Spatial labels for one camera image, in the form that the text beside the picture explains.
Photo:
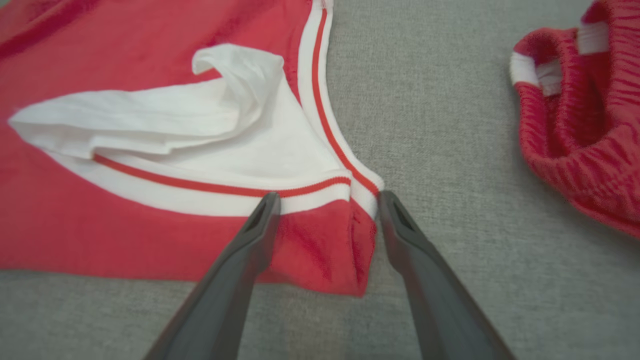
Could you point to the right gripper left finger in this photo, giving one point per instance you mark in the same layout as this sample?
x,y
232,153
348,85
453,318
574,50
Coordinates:
x,y
225,290

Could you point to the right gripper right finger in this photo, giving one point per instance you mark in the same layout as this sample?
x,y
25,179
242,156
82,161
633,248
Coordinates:
x,y
435,290

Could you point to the red Bulls basketball jersey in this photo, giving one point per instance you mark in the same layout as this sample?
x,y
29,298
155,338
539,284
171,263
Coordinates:
x,y
100,225

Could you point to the red shorts white stripes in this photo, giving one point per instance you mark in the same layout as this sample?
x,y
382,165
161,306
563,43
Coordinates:
x,y
585,125

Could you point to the grey fabric sofa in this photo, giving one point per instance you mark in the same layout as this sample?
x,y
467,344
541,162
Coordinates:
x,y
450,150

